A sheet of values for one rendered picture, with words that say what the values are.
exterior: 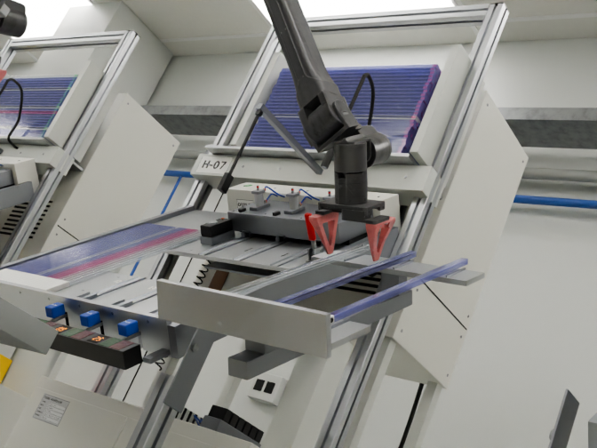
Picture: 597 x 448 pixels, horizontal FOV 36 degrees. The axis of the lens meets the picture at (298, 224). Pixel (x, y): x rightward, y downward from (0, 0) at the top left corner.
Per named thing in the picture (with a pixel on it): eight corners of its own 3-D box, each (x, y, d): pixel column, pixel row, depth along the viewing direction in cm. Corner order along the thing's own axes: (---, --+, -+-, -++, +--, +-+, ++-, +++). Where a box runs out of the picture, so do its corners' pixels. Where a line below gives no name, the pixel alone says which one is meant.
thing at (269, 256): (305, 292, 192) (302, 268, 191) (104, 258, 234) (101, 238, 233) (393, 250, 217) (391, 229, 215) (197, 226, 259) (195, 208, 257)
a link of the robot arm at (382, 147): (298, 129, 161) (331, 100, 156) (333, 121, 170) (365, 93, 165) (335, 186, 159) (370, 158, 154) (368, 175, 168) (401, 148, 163)
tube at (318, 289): (242, 323, 139) (242, 316, 139) (235, 322, 140) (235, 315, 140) (416, 257, 178) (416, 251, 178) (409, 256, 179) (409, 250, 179)
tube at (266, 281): (192, 311, 146) (192, 305, 146) (186, 310, 147) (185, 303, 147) (369, 250, 185) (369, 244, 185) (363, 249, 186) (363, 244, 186)
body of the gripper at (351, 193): (338, 205, 166) (337, 165, 164) (386, 212, 160) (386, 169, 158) (316, 212, 161) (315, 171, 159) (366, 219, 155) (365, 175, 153)
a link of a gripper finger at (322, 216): (330, 248, 169) (329, 197, 167) (363, 252, 165) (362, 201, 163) (308, 256, 164) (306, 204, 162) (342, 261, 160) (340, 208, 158)
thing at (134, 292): (174, 341, 165) (171, 324, 164) (-27, 292, 207) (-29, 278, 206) (245, 308, 179) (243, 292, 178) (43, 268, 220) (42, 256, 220)
